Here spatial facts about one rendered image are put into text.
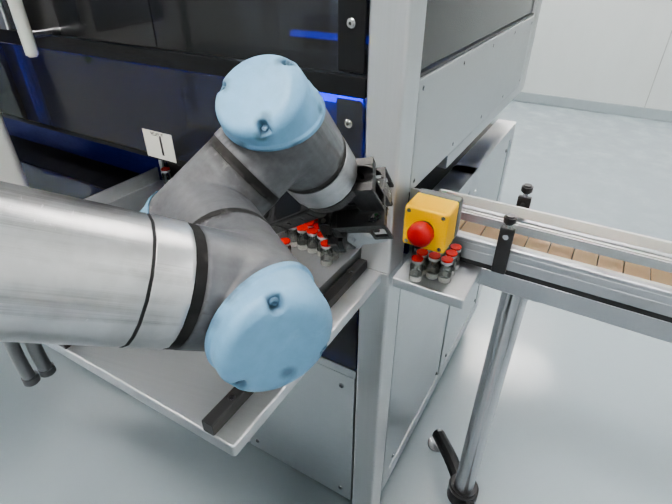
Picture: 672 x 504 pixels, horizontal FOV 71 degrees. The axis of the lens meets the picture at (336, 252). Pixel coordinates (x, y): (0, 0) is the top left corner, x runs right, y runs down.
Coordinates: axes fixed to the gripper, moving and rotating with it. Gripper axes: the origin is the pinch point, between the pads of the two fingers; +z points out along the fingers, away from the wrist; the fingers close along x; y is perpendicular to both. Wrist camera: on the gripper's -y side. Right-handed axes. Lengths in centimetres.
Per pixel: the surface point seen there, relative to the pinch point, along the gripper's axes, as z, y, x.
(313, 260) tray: 16.7, -12.8, 1.2
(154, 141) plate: 10, -47, 26
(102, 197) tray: 14, -63, 17
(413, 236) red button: 6.9, 7.1, 1.7
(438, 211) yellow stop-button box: 6.6, 11.0, 5.4
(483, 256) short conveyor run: 23.1, 17.1, 2.5
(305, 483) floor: 85, -38, -50
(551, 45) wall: 359, 85, 300
